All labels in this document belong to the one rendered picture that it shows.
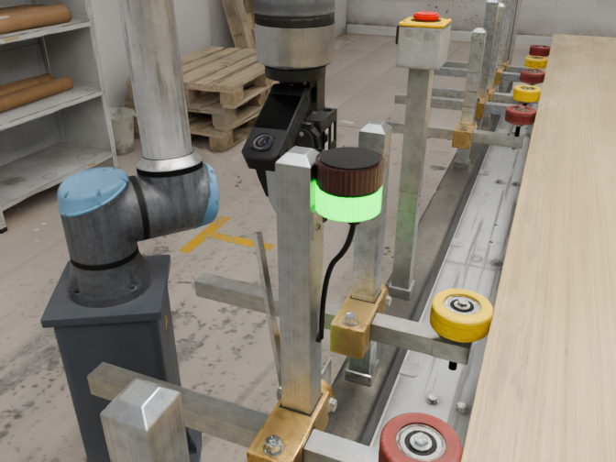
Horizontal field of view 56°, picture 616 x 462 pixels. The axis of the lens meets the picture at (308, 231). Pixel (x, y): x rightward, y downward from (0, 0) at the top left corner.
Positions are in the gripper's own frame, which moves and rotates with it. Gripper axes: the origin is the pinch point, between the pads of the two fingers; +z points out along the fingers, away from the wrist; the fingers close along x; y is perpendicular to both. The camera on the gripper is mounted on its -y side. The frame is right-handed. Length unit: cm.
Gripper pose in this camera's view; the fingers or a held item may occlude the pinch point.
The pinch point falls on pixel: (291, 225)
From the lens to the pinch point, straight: 74.5
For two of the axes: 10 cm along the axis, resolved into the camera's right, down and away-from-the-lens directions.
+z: 0.0, 8.8, 4.7
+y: 3.8, -4.3, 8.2
